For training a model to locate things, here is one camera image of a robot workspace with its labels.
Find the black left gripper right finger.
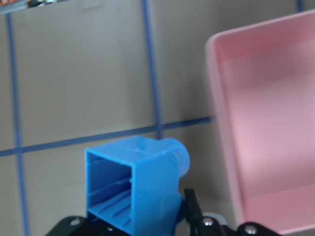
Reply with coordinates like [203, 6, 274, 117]
[184, 189, 279, 236]

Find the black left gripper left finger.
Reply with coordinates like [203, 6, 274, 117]
[45, 215, 109, 236]

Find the blue toy block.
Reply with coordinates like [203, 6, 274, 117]
[85, 136, 190, 236]

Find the pink plastic box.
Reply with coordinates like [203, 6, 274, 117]
[205, 10, 315, 234]

